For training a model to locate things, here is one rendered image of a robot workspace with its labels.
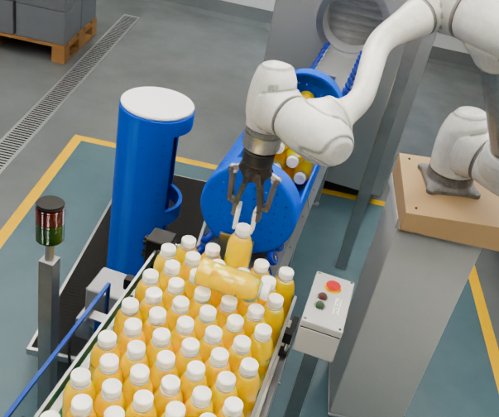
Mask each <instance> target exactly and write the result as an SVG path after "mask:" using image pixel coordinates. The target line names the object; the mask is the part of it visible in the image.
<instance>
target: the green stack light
mask: <svg viewBox="0 0 499 417"><path fill-rule="evenodd" d="M35 239H36V241H37V242H38V243H39V244H41V245H42V246H47V247H53V246H57V245H59V244H61V243H62V242H63V241H64V239H65V223H64V224H63V225H61V226H60V227H57V228H43V227H40V226H39V225H38V224H36V222H35Z"/></svg>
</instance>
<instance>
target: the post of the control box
mask: <svg viewBox="0 0 499 417"><path fill-rule="evenodd" d="M318 360H319V358H318V357H314V356H311V355H309V354H306V353H304V355H303V357H302V360H301V364H300V368H299V370H298V373H297V376H296V379H295V384H294V386H293V389H292V392H291V395H290V399H289V402H288V405H287V408H286V411H285V415H284V417H300V413H301V411H302V408H303V405H304V402H305V398H306V396H307V393H308V390H309V386H310V383H311V381H312V378H313V375H314V371H315V368H316V366H317V363H318Z"/></svg>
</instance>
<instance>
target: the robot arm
mask: <svg viewBox="0 0 499 417"><path fill-rule="evenodd" d="M436 31H437V32H438V33H441V34H445V35H448V36H452V37H454V38H457V39H459V40H460V41H462V42H463V44H464V46H465V48H466V49H467V51H468V53H469V54H470V55H471V57H472V58H473V61H474V63H475V65H476V66H477V67H478V68H479V69H480V70H481V77H482V90H483V97H484V103H485V110H486V112H484V111H483V110H481V109H480V108H475V107H470V106H464V107H460V108H457V109H456V110H455V111H454V112H452V113H450V114H449V115H448V117H447V118H446V119H445V121H444V123H443V124H442V126H441V128H440V129H439V133H438V135H437V137H436V140H435V143H434V148H433V150H432V155H431V159H430V163H429V164H427V163H419V164H418V166H417V168H418V169H419V170H420V172H421V174H422V177H423V179H424V182H425V186H426V193H427V194H430V195H436V194H441V195H450V196H458V197H467V198H471V199H480V196H481V193H480V192H479V191H478V190H477V188H476V186H475V184H474V182H473V181H474V180H475V181H477V182H478V183H479V184H480V185H481V186H482V187H484V188H485V189H487V190H489V191H490V192H492V193H494V194H495V195H497V196H498V197H499V0H408V1H407V2H406V3H405V4H404V5H403V6H401V7H400V8H399V9H398V10H397V11H396V12H394V13H393V14H392V15H391V16H390V17H388V18H387V19H386V20H385V21H384V22H383V23H382V24H381V25H379V26H378V27H377V28H376V29H375V30H374V31H373V32H372V34H371V35H370V36H369V37H368V39H367V41H366V43H365V46H364V47H363V50H362V55H361V59H360V61H359V65H358V68H357V73H356V77H355V80H354V84H353V88H352V90H351V91H350V92H349V93H348V94H347V95H346V96H344V97H342V98H335V97H333V96H325V97H322V98H309V99H305V98H304V97H303V96H302V95H301V93H300V91H299V90H298V89H297V78H296V74H295V69H294V67H293V66H292V65H289V64H287V63H285V62H282V61H279V60H268V61H265V62H263V63H261V64H259V66H258V67H257V70H256V72H255V74H254V75H253V78H252V82H251V84H250V88H249V91H248V95H247V103H246V116H247V120H246V124H245V130H244V136H243V140H242V144H243V146H244V150H243V154H242V160H241V161H240V163H237V164H235V163H234V162H231V164H230V165H229V167H228V173H229V180H228V193H227V201H228V202H232V203H233V208H232V212H231V214H232V215H234V220H233V227H232V229H235V227H236V225H237V224H238V220H239V216H240V212H241V208H242V201H240V199H241V197H242V194H243V192H244V190H245V188H246V186H247V183H248V182H252V183H254V184H256V185H257V186H256V188H257V206H256V207H255V209H254V211H253V214H252V222H251V227H250V231H249V234H250V235H252V233H253V231H254V229H255V226H256V223H259V222H260V220H261V214H262V212H265V213H268V212H269V210H270V208H271V204H272V201H273V199H274V196H275V192H276V188H277V186H278V185H279V184H280V182H281V180H282V177H281V176H277V175H275V174H274V173H273V169H272V166H273V162H274V159H275V154H276V153H277V152H278V151H279V150H280V146H281V141H283V142H284V143H285V144H286V145H287V146H288V147H289V148H290V149H291V150H292V151H294V152H296V153H297V154H298V155H300V156H302V157H304V158H305V159H306V160H308V161H311V162H313V163H315V164H317V165H322V166H329V167H332V166H336V165H339V164H341V163H343V162H345V161H346V160H347V158H349V157H350V155H351V153H352V151H353V148H354V139H353V124H354V123H355V122H356V121H357V120H358V119H359V118H360V117H361V116H362V115H363V114H364V113H365V112H366V111H367V110H368V109H369V107H370V106H371V104H372V102H373V100H374V98H375V96H376V93H377V89H378V86H379V83H380V80H381V75H382V72H383V70H384V66H385V63H386V58H387V56H388V55H389V53H390V51H391V50H392V49H393V48H395V47H396V46H398V45H401V44H403V43H406V42H408V41H412V40H414V39H418V38H421V37H424V36H427V35H429V34H431V33H434V32H436ZM238 169H239V170H240V171H241V173H242V176H243V180H242V183H241V185H240V188H239V190H238V193H237V195H236V196H234V190H235V184H236V177H237V172H238ZM269 178H271V184H272V186H271V189H270V192H269V194H268V198H267V201H266V205H264V183H265V181H266V180H268V179H269ZM239 201H240V202H239Z"/></svg>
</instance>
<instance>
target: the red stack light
mask: <svg viewBox="0 0 499 417"><path fill-rule="evenodd" d="M64 222H65V208H64V209H63V210H61V211H59V212H58V213H43V212H41V211H40V210H38V209H37V208H36V224H38V225H39V226H40V227H43V228H57V227H60V226H61V225H63V224H64Z"/></svg>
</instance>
